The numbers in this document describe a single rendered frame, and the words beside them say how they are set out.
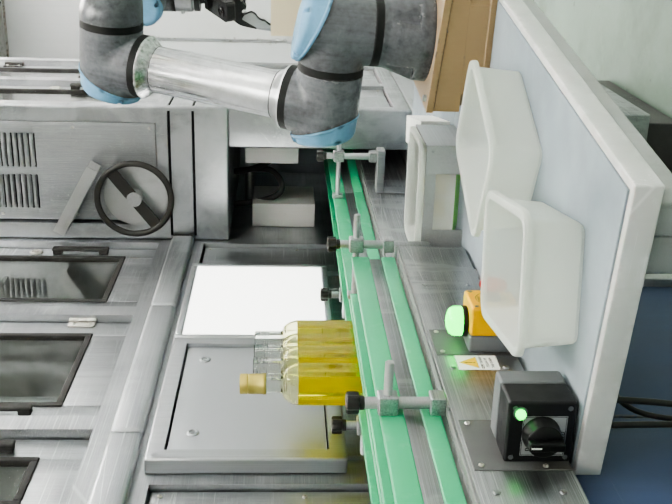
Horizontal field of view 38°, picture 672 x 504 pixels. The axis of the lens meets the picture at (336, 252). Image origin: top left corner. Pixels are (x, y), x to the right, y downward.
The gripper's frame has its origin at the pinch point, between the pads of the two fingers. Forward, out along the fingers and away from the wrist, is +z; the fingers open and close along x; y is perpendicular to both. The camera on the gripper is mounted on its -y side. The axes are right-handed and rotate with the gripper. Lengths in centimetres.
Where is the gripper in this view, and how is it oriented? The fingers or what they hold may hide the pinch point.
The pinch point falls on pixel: (280, 0)
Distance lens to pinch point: 233.1
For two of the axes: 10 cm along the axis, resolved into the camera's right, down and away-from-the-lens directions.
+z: 10.0, 0.2, 0.5
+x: -0.4, 8.7, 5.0
